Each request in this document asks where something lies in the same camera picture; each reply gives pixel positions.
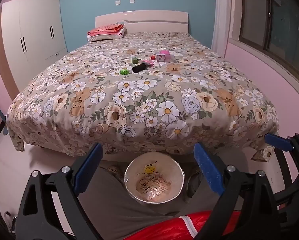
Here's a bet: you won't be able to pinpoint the window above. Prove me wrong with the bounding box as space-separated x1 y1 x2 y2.
229 0 299 80

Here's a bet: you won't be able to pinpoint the white wardrobe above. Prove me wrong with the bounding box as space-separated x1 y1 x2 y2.
1 0 68 93

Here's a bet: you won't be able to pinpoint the grey pants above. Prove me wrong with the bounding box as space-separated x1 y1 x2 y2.
77 152 250 240

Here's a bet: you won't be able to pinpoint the folded pink blanket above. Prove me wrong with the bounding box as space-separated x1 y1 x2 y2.
87 24 125 37

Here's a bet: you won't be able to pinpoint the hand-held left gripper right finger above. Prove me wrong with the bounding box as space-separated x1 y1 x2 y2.
192 142 281 240

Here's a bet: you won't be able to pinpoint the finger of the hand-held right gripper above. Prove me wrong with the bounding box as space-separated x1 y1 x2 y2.
264 133 299 160

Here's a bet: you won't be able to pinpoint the white headboard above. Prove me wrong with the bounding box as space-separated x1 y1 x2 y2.
95 10 190 34

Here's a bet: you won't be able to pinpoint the pink box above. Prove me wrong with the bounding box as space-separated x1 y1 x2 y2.
156 51 170 62

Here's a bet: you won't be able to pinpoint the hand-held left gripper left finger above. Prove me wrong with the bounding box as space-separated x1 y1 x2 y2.
16 142 105 240

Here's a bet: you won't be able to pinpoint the floral bedspread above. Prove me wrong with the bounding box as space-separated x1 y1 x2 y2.
6 31 280 160

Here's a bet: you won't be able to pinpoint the white printed bowl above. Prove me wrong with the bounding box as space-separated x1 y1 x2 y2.
124 151 185 205

